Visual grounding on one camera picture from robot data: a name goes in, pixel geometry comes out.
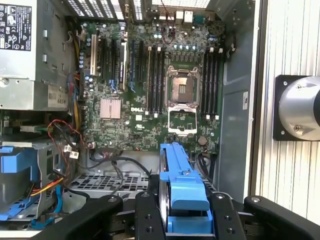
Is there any grey metal disk bay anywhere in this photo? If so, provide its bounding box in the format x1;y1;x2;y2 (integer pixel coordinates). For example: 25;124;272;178
0;139;66;226

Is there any silver rear port block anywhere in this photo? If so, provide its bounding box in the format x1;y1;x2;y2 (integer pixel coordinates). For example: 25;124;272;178
174;9;195;25

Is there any red black thin wire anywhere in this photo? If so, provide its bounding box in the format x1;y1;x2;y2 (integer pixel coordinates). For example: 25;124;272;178
47;119;87;161

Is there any motherboard chipset heatsink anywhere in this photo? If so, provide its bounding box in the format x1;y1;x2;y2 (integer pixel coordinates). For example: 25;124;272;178
99;98;122;120

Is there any blue disk wire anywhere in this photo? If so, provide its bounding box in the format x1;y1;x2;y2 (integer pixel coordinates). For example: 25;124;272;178
31;184;64;230

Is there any white expansion slot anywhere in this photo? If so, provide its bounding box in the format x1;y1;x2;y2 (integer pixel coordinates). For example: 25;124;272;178
90;34;98;76

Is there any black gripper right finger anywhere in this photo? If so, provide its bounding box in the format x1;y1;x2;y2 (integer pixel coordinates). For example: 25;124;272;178
209;192;320;240

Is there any yellow red power wire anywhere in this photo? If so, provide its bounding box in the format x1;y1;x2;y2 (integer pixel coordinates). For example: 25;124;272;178
29;176;65;197

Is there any metal socket cover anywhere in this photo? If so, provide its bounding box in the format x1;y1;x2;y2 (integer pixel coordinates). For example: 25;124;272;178
167;102;200;137

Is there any power supply wire bundle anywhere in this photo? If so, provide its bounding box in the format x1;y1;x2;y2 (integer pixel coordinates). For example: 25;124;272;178
66;29;84;131

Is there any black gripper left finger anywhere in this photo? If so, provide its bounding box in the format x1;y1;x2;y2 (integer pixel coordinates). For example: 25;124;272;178
51;191;167;240

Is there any perforated metal drive cage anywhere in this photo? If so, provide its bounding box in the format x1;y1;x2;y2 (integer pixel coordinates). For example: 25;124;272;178
69;173;151;200

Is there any CPU socket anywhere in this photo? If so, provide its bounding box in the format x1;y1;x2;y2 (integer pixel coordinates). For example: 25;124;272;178
166;64;201;106

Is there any blue plastic bay carrier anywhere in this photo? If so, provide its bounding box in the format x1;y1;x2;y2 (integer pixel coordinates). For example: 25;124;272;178
0;146;42;221

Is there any black expansion slot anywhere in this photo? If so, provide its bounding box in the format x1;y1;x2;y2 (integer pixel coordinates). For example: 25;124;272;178
100;37;108;79
110;38;118;81
138;39;145;85

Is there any expansion slot with silver latch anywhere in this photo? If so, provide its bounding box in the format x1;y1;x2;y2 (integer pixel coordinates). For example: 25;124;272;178
119;41;128;91

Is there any black RAM slot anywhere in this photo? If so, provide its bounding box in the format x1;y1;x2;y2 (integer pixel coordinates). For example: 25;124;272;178
206;47;214;120
215;48;225;120
155;46;162;115
159;47;166;113
200;48;208;117
150;45;157;118
211;49;219;117
146;45;152;117

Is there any open grey PC case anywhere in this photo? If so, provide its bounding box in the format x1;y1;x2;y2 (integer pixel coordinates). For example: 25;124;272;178
0;0;270;240

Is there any black cable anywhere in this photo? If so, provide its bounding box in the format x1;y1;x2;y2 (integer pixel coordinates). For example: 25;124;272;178
87;156;152;198

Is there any hard disk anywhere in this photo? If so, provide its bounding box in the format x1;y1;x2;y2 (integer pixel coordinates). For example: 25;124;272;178
157;141;216;237

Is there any grey power supply unit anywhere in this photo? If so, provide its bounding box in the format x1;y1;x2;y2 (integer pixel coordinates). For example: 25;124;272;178
0;0;77;112

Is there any green motherboard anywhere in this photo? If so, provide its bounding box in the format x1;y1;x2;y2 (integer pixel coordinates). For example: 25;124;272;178
79;21;226;155

